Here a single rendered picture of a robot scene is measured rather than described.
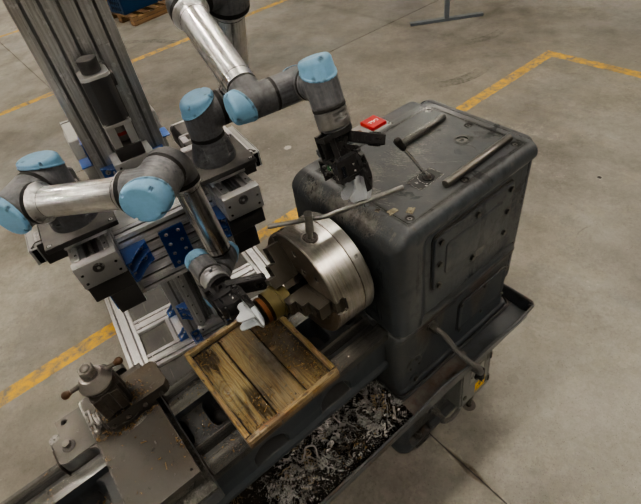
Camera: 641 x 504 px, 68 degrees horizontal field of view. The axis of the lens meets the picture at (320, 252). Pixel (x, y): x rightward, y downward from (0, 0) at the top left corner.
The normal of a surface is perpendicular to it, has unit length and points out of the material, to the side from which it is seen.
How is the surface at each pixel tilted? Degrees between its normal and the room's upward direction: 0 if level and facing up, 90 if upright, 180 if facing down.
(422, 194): 0
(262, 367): 0
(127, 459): 0
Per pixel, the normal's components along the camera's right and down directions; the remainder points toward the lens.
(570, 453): -0.13, -0.71
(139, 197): -0.02, 0.70
